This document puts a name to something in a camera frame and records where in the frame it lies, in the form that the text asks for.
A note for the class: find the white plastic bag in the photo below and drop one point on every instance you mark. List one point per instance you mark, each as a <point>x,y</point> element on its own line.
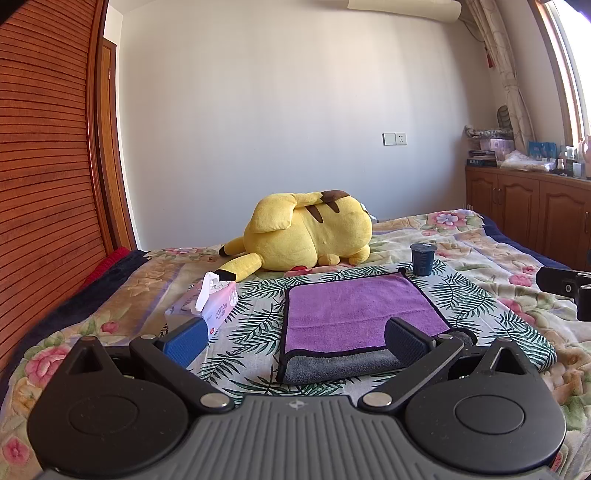
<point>516,160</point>

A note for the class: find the purple and grey towel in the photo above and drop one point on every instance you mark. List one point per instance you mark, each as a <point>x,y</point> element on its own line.
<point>336,330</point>

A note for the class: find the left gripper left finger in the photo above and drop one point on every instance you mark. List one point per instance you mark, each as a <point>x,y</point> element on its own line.
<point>164,360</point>

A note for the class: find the floral beige curtain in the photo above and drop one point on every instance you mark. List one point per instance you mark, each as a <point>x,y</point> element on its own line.
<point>492,27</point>

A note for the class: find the stack of boxes on cabinet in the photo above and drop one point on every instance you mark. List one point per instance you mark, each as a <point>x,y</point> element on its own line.
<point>488,147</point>

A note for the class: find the yellow Pikachu plush toy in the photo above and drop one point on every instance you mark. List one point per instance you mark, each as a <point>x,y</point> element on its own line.
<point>289,230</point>

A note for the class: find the pink tissue box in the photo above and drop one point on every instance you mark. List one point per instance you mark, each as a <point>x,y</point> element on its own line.
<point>210,300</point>

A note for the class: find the wooden door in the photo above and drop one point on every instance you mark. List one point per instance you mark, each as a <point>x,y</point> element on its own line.
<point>111,174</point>

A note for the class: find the wooden window cabinet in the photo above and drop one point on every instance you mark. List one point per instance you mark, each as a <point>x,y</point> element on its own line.
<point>547,213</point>

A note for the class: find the floral bed blanket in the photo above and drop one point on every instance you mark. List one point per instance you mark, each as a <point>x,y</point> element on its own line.
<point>481,281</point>

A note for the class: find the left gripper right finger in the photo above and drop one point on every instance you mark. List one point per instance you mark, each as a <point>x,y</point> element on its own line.
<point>424,359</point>

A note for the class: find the dark blue cup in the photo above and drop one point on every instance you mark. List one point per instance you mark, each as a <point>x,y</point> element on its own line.
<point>423,257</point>

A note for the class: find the blue box on cabinet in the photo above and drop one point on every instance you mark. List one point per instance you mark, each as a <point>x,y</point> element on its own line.
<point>543,151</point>

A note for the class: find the wooden slatted wardrobe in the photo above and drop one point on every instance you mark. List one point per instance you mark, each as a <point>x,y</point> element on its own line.
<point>54,229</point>

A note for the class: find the red and navy blanket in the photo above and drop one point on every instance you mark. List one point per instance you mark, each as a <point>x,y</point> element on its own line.
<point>83,286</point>

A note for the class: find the white wall switch socket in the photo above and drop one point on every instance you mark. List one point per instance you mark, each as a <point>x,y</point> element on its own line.
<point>395,139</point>

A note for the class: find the white air conditioner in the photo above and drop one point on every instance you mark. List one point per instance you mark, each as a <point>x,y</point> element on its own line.
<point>440,10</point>

